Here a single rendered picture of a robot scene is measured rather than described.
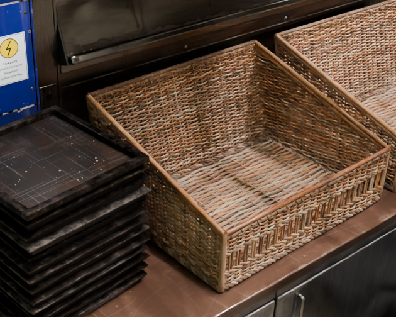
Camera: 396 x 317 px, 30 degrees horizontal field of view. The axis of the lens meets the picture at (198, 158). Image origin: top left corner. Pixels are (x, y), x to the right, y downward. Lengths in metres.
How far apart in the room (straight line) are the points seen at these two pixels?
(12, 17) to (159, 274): 0.61
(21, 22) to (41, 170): 0.34
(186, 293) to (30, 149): 0.43
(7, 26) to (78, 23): 0.19
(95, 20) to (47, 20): 0.12
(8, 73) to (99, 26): 0.24
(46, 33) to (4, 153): 0.32
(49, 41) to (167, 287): 0.58
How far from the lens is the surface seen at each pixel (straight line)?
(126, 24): 1.73
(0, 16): 1.54
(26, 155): 1.43
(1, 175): 1.38
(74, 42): 1.66
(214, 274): 1.54
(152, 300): 1.53
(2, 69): 1.58
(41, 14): 1.62
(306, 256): 1.67
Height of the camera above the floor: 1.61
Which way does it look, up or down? 31 degrees down
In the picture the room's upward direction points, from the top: 3 degrees clockwise
